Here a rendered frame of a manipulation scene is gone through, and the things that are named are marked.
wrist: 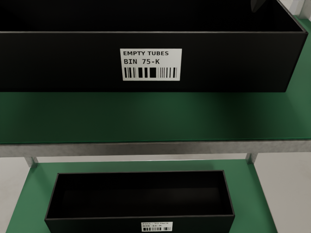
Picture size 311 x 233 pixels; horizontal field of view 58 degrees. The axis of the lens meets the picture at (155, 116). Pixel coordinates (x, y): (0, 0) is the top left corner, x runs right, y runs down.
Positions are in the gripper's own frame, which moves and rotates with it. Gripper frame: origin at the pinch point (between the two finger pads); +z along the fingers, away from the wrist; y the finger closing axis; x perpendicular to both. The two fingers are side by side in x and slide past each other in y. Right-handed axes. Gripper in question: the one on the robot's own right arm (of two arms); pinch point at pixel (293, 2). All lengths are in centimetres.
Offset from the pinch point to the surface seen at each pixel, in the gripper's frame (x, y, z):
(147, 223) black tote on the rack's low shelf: 24, 19, 66
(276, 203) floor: 16, -43, 119
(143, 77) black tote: 1.1, 18.1, 15.9
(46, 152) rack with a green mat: 14.0, 32.4, 14.9
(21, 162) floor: -8, 92, 130
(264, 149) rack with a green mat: 13.6, -0.4, 15.6
